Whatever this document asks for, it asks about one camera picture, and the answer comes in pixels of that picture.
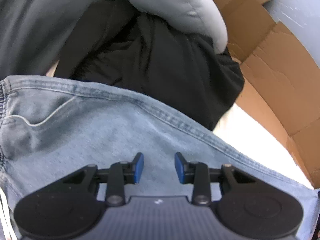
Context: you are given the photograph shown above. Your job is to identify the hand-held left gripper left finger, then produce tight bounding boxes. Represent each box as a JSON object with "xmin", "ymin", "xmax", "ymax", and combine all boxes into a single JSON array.
[{"xmin": 62, "ymin": 152, "xmax": 144, "ymax": 207}]

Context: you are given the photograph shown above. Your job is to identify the black garment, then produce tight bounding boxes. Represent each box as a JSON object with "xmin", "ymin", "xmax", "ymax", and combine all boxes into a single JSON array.
[{"xmin": 54, "ymin": 0, "xmax": 245, "ymax": 132}]

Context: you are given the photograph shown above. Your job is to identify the dark grey pillow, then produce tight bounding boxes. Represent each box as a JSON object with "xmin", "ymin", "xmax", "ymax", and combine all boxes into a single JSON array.
[{"xmin": 0, "ymin": 0, "xmax": 125, "ymax": 77}]

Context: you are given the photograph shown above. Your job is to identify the cream bear print bed sheet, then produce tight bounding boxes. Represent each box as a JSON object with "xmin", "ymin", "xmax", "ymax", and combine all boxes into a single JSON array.
[{"xmin": 214, "ymin": 104, "xmax": 313, "ymax": 188}]

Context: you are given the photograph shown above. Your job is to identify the brown cardboard sheet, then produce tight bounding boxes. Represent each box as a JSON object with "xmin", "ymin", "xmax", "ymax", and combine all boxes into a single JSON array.
[{"xmin": 200, "ymin": 0, "xmax": 320, "ymax": 190}]

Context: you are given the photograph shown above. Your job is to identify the light blue denim pants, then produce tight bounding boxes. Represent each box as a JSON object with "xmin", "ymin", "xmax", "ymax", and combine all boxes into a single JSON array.
[{"xmin": 0, "ymin": 76, "xmax": 320, "ymax": 240}]

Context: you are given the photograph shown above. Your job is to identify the grey neck pillow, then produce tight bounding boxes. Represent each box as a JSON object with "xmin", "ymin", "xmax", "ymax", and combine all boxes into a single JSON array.
[{"xmin": 121, "ymin": 0, "xmax": 228, "ymax": 54}]

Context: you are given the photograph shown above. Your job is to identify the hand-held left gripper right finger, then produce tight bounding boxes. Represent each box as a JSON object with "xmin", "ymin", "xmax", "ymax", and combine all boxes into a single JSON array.
[{"xmin": 174, "ymin": 152, "xmax": 258, "ymax": 205}]

